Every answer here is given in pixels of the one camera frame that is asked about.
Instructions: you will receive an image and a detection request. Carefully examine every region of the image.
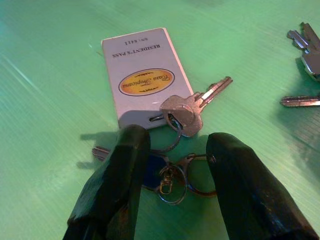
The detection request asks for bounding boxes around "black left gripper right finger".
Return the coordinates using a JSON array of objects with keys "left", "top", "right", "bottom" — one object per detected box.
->
[{"left": 206, "top": 132, "right": 320, "bottom": 240}]

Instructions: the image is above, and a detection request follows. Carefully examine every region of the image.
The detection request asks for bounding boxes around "green corrugated plastic board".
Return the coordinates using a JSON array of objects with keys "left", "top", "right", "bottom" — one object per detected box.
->
[{"left": 0, "top": 0, "right": 320, "bottom": 240}]

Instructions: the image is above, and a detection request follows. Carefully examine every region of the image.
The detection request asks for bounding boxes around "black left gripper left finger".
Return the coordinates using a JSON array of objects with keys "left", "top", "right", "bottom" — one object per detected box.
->
[{"left": 62, "top": 124, "right": 151, "bottom": 240}]

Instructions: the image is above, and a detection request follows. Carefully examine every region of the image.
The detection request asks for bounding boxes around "key bunch with white card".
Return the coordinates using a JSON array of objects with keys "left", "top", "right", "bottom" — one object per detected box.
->
[{"left": 91, "top": 26, "right": 233, "bottom": 206}]

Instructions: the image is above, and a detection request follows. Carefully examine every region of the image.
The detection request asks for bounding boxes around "plain silver key bunch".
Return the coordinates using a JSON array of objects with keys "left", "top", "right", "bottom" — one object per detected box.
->
[{"left": 279, "top": 21, "right": 320, "bottom": 108}]

